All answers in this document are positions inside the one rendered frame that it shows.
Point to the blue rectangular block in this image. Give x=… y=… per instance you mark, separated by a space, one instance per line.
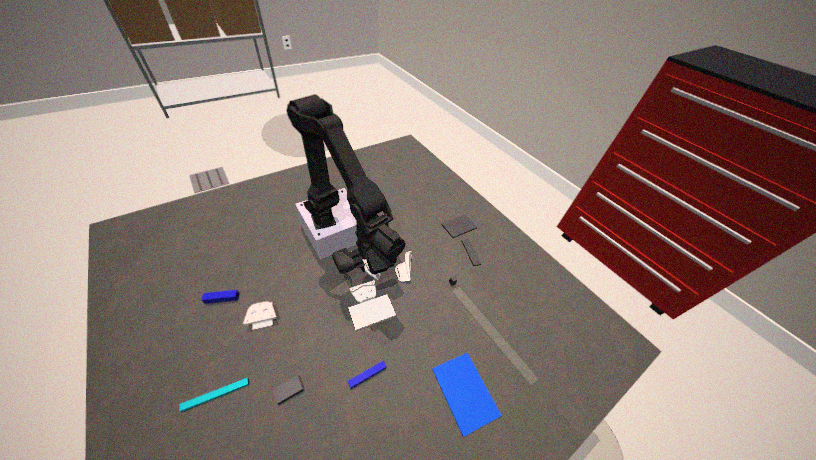
x=217 y=297

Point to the blue flat rectangular plate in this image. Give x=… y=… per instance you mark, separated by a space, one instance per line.
x=467 y=395

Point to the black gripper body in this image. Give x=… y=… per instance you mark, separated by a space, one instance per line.
x=346 y=262

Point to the blue rectangular bar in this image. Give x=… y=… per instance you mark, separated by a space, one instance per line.
x=367 y=374

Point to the cyan flat bar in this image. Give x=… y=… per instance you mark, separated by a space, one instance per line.
x=213 y=395

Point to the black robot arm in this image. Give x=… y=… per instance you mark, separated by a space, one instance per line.
x=314 y=119

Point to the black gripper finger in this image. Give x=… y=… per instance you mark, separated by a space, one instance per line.
x=359 y=266

